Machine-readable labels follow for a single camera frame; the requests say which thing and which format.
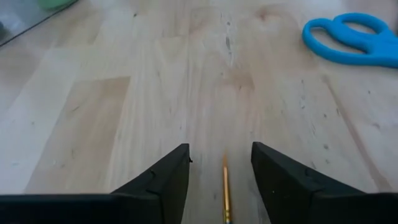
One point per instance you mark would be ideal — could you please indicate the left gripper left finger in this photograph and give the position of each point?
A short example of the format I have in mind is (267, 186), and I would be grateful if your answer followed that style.
(149, 202)

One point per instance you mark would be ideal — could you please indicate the green paint bottle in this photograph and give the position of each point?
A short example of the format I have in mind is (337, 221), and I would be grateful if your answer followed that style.
(54, 3)

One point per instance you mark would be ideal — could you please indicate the blue scissors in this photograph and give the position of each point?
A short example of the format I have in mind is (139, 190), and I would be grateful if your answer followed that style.
(376, 49)

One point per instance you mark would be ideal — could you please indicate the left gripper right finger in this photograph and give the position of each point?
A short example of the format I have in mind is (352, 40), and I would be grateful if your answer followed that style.
(311, 202)

